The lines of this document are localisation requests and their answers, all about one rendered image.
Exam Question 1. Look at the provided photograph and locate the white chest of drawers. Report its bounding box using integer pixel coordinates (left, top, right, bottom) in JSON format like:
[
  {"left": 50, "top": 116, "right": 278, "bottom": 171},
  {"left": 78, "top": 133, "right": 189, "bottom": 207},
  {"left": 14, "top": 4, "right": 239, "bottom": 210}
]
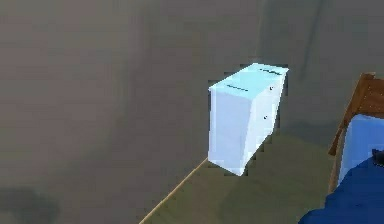
[{"left": 207, "top": 62, "right": 290, "bottom": 177}]

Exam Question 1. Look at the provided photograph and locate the thin black tool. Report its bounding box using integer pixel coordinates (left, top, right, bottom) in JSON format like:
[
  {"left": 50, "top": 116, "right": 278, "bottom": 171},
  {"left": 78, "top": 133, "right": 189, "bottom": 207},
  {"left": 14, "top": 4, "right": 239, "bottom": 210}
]
[{"left": 226, "top": 84, "right": 250, "bottom": 92}]

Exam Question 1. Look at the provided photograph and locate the light blue pillow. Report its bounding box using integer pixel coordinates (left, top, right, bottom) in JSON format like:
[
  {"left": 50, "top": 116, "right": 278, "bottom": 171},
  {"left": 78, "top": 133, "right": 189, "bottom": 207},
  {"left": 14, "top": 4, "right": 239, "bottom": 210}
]
[{"left": 337, "top": 113, "right": 384, "bottom": 186}]

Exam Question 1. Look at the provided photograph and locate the wooden bed with blue cover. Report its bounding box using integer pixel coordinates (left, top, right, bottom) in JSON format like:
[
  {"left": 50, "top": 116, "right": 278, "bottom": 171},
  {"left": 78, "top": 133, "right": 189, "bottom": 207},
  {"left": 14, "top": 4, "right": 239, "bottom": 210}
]
[{"left": 297, "top": 71, "right": 384, "bottom": 224}]

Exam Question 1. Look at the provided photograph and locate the small black object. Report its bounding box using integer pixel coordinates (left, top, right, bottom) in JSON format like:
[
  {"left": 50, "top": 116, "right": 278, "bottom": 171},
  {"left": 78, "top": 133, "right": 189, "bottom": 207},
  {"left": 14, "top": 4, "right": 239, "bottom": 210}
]
[{"left": 371, "top": 148, "right": 384, "bottom": 166}]

